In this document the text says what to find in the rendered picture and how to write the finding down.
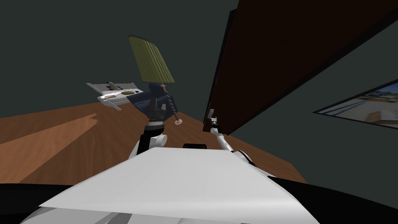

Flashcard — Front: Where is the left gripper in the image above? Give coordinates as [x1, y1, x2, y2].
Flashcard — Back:
[147, 98, 166, 123]

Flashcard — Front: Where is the white bedside table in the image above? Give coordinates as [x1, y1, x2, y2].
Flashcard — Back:
[86, 81, 145, 111]

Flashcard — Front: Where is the green shade blue lamp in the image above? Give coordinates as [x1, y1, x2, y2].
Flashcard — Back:
[126, 35, 184, 126]

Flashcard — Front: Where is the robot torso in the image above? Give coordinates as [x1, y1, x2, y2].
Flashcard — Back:
[20, 143, 321, 224]

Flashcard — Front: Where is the dark brown door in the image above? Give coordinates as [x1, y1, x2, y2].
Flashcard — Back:
[202, 0, 398, 135]

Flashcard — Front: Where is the framed picture on wall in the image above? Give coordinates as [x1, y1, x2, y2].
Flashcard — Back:
[312, 79, 398, 130]

